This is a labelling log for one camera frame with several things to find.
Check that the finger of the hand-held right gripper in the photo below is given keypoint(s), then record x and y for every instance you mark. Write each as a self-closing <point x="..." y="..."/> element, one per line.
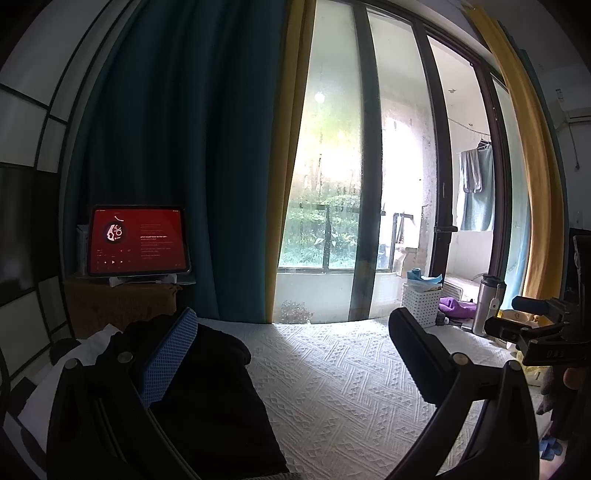
<point x="535" y="306"/>
<point x="512" y="330"/>

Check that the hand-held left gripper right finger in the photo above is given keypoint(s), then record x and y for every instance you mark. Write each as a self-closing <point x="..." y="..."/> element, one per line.
<point x="411" y="348"/>

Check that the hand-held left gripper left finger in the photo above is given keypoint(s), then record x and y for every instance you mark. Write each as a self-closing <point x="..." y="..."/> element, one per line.
<point x="166" y="362"/>

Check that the black t-shirt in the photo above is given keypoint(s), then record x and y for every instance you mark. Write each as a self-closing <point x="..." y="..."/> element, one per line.
<point x="217" y="406"/>

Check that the person's right hand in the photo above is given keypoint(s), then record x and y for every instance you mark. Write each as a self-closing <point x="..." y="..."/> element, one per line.
<point x="579" y="379"/>

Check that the white cartoon mug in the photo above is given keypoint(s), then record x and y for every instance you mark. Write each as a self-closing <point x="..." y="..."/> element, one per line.
<point x="517" y="316"/>

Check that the stainless steel tumbler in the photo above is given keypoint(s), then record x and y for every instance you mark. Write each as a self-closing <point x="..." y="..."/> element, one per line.
<point x="487" y="302"/>

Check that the white perforated basket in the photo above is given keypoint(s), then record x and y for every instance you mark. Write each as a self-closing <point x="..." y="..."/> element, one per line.
<point x="421" y="307"/>

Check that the purple cloth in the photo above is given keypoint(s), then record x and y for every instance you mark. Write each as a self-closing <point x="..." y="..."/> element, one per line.
<point x="457" y="307"/>

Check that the black monitor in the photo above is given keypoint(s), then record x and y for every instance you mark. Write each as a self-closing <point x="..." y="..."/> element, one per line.
<point x="581" y="258"/>

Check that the blue item on basket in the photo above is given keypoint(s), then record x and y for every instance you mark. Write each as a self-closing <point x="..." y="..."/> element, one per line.
<point x="422" y="278"/>

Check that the brown cardboard box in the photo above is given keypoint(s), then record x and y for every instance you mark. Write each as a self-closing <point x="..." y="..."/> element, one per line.
<point x="120" y="304"/>

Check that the white textured bedspread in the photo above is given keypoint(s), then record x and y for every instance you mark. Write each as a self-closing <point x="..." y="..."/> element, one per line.
<point x="346" y="392"/>

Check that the blue hanging cloth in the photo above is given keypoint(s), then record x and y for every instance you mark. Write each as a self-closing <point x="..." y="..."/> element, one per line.
<point x="482" y="207"/>

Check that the blue slipper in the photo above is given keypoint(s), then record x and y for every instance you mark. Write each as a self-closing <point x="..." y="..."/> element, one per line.
<point x="551" y="448"/>

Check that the tablet with red screen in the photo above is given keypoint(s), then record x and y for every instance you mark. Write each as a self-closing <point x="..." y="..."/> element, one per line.
<point x="138" y="241"/>

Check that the white cloth pile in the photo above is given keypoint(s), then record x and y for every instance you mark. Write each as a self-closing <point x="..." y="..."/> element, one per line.
<point x="41" y="392"/>

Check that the yellow curtain near air conditioner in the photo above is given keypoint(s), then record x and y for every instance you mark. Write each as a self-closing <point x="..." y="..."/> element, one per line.
<point x="531" y="161"/>

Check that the grey hanging towel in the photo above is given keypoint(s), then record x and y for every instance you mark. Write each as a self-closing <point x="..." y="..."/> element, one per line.
<point x="470" y="168"/>

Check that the white air conditioner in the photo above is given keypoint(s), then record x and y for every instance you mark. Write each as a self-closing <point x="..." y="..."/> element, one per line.
<point x="575" y="104"/>

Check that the yellow curtain beside teal curtain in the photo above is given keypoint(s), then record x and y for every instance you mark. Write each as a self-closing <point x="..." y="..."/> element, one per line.
<point x="288" y="161"/>

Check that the dark sliding door frame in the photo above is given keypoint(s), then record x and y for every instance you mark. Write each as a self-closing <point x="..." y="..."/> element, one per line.
<point x="371" y="184"/>

